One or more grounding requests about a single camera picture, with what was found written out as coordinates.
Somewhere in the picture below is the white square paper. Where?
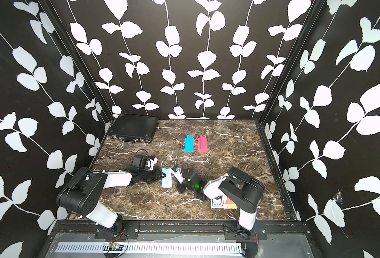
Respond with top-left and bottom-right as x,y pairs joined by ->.
162,168 -> 172,188

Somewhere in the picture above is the blue square paper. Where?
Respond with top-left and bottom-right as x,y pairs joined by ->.
184,135 -> 194,152

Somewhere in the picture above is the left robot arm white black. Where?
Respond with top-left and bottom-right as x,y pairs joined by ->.
56,154 -> 166,232

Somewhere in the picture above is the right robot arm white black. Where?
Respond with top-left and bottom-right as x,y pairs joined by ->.
172,166 -> 265,239

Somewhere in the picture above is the playing card deck box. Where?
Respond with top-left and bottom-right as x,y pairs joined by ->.
210,196 -> 224,209

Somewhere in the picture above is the red playing card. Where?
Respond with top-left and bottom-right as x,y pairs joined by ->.
224,197 -> 237,210

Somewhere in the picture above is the black case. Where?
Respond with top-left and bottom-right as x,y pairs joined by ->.
108,114 -> 159,143

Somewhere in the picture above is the small circuit board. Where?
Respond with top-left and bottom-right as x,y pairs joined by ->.
103,243 -> 124,253

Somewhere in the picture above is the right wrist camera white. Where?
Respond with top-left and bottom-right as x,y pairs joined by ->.
172,165 -> 184,184

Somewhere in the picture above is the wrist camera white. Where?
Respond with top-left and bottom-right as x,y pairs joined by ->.
172,165 -> 184,184
147,157 -> 158,170

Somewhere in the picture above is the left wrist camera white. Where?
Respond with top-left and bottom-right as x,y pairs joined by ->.
147,157 -> 158,170

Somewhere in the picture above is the black front rail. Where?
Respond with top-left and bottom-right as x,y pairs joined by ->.
48,220 -> 311,242

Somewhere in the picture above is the white slotted cable duct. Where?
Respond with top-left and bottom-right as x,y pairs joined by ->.
53,242 -> 243,255

